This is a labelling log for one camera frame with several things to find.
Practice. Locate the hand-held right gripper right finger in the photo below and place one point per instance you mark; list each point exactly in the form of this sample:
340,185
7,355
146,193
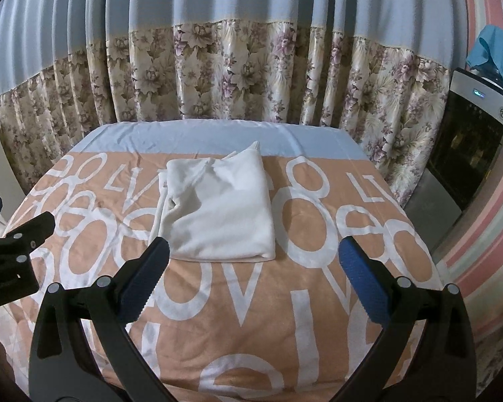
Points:
362,285

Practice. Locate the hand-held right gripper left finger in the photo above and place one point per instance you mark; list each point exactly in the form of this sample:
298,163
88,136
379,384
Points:
144,285

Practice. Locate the white knit sweater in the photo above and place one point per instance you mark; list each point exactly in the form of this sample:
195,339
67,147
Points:
218,217

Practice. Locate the orange printed blanket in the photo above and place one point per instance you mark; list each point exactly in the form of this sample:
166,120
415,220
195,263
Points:
218,331

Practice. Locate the silver water dispenser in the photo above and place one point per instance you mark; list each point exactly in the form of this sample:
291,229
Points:
469,146

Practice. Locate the floral curtain with blue top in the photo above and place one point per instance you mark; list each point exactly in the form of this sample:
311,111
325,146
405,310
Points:
234,71

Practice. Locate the blue cloth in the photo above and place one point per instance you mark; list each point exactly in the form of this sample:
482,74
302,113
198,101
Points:
496,50

